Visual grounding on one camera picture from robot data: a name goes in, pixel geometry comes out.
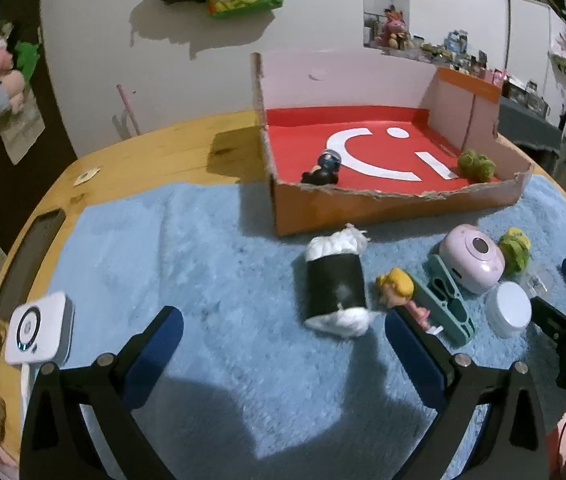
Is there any black phone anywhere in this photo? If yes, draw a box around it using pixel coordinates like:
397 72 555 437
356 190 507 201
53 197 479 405
0 208 66 320

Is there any cardboard box with red bottom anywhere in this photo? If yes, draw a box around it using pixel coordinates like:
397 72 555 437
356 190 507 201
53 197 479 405
250 50 534 237

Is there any row of small knickknacks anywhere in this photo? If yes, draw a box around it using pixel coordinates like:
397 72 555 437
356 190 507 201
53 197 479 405
413 30 551 116

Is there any pink round toy camera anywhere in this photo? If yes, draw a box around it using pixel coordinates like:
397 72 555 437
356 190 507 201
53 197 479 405
438 225 506 294

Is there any blonde doll figure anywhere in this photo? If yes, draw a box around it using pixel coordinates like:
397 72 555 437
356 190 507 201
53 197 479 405
375 267 444 336

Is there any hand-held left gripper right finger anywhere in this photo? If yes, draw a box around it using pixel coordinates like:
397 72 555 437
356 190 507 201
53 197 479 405
384 305 550 480

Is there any green plush toy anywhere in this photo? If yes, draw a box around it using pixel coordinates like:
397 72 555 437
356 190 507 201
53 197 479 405
13 42 41 81

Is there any white round jar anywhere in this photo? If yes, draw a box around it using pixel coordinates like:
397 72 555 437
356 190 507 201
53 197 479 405
485 281 534 338

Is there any white cabinet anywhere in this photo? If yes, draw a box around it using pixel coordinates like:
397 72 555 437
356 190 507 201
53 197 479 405
505 0 564 126

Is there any light blue fuzzy blanket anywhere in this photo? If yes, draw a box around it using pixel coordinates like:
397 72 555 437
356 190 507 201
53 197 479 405
53 175 566 480

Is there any pink stick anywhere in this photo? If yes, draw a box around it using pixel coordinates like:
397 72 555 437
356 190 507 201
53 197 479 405
116 85 140 136

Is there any white square device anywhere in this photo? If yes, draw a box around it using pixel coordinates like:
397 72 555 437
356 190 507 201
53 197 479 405
4 292 75 366

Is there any green pompom ball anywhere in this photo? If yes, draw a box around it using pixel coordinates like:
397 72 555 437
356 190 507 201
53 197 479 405
499 227 532 277
458 148 494 181

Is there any teal clothespin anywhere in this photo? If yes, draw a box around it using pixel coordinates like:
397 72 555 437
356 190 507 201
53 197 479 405
423 254 478 348

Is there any red and pink plush toy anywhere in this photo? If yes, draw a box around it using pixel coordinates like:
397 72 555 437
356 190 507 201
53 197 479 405
378 5 412 51

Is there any black figure with blue helmet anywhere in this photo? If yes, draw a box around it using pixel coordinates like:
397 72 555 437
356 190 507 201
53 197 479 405
301 150 342 186

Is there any black and white plush roll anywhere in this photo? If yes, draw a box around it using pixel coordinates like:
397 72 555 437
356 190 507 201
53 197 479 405
303 223 374 337

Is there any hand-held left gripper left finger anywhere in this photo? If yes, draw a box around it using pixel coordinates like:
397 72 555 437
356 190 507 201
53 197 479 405
19 305 185 480

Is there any table with dark cloth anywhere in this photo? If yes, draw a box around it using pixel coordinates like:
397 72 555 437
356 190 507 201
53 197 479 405
498 95 564 153

